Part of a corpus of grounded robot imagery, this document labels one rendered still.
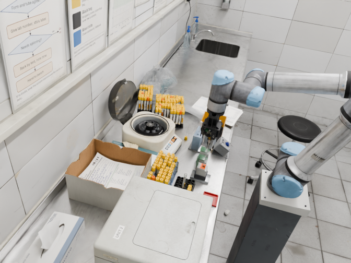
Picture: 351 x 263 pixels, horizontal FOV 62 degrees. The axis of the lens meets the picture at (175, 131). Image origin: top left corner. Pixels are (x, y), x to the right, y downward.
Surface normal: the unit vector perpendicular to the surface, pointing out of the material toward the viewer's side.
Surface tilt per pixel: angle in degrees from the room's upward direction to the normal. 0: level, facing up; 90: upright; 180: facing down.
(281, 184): 98
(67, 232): 2
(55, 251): 3
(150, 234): 0
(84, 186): 92
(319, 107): 90
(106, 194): 90
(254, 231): 90
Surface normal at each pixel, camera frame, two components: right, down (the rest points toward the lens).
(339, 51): -0.26, 0.55
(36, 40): 0.94, 0.30
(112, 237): 0.11, -0.80
